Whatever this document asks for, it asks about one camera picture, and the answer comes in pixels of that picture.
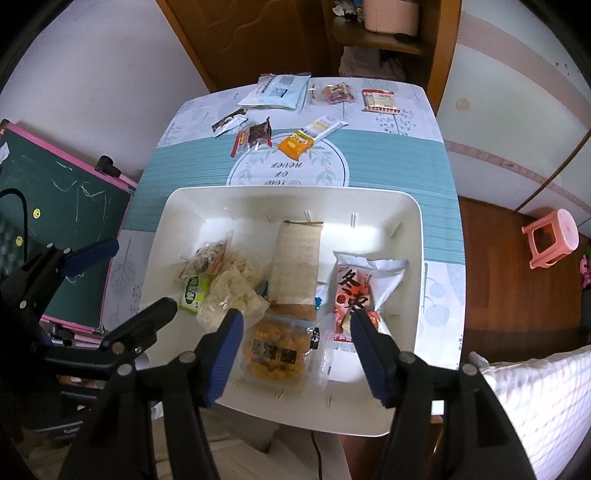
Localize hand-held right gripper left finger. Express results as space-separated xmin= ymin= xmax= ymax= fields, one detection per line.
xmin=60 ymin=308 xmax=245 ymax=480

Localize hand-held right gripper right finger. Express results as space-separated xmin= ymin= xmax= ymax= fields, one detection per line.
xmin=350 ymin=308 xmax=532 ymax=480

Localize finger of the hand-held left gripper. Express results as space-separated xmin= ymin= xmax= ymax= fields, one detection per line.
xmin=99 ymin=298 xmax=178 ymax=367
xmin=14 ymin=239 xmax=120 ymax=301

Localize clear pack of yellow puffs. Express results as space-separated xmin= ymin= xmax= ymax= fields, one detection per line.
xmin=239 ymin=313 xmax=334 ymax=394

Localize large clear popcorn bag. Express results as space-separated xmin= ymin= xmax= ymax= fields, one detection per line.
xmin=196 ymin=270 xmax=271 ymax=331

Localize green snack packet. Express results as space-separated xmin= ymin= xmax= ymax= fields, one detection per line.
xmin=178 ymin=274 xmax=214 ymax=315

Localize large red and white packet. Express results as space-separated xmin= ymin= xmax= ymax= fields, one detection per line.
xmin=329 ymin=251 xmax=410 ymax=343

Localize small clear popcorn bag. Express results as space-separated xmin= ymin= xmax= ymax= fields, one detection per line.
xmin=221 ymin=248 xmax=265 ymax=288

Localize clear mixed nut packet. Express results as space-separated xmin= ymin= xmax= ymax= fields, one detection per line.
xmin=182 ymin=235 xmax=232 ymax=280

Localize long brown cracker packet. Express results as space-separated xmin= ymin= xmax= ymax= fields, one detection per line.
xmin=267 ymin=220 xmax=325 ymax=322

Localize white plastic tray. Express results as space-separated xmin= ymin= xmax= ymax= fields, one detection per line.
xmin=137 ymin=186 xmax=424 ymax=437

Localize white checkered pillow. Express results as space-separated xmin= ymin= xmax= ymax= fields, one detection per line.
xmin=479 ymin=345 xmax=591 ymax=480

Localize printed teal tablecloth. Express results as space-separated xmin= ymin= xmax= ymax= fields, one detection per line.
xmin=98 ymin=76 xmax=467 ymax=370

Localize dark brown candy wrapper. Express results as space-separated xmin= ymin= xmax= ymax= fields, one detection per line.
xmin=211 ymin=109 xmax=248 ymax=136

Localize dark red snack packet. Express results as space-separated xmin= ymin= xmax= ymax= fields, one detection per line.
xmin=245 ymin=117 xmax=273 ymax=150

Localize pink plastic stool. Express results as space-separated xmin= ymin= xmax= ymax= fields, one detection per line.
xmin=522 ymin=208 xmax=581 ymax=271

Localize orange snack packet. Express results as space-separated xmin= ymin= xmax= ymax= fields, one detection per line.
xmin=277 ymin=133 xmax=317 ymax=158

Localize long white snack packet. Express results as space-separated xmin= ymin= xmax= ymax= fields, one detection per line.
xmin=293 ymin=117 xmax=347 ymax=142

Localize clear bag with blue label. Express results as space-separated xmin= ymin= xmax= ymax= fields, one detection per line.
xmin=237 ymin=72 xmax=313 ymax=111

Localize red and white snack packet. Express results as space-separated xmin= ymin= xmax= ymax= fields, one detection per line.
xmin=361 ymin=89 xmax=399 ymax=113

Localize wooden door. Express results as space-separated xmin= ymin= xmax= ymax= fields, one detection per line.
xmin=156 ymin=0 xmax=334 ymax=94

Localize small clear nut packet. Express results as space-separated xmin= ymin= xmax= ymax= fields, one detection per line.
xmin=310 ymin=82 xmax=354 ymax=105

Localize folded pink cloths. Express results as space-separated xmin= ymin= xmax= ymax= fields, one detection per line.
xmin=339 ymin=45 xmax=406 ymax=82

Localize pale floral wardrobe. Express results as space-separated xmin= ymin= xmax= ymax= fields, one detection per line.
xmin=434 ymin=0 xmax=591 ymax=228

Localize wooden shelf unit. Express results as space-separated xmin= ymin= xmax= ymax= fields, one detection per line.
xmin=318 ymin=0 xmax=463 ymax=89

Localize pink basket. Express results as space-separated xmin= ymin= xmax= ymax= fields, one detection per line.
xmin=364 ymin=0 xmax=421 ymax=36

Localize small toys on shelf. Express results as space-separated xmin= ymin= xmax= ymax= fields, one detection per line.
xmin=332 ymin=0 xmax=366 ymax=22

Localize green chalkboard with pink frame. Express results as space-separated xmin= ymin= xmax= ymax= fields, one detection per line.
xmin=0 ymin=119 xmax=138 ymax=344

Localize black cable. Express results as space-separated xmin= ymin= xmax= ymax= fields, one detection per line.
xmin=0 ymin=187 xmax=29 ymax=275

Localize black plastic bracket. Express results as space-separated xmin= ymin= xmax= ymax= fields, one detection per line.
xmin=95 ymin=155 xmax=123 ymax=179

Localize thin black cord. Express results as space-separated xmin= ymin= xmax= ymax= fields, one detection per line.
xmin=310 ymin=431 xmax=325 ymax=480

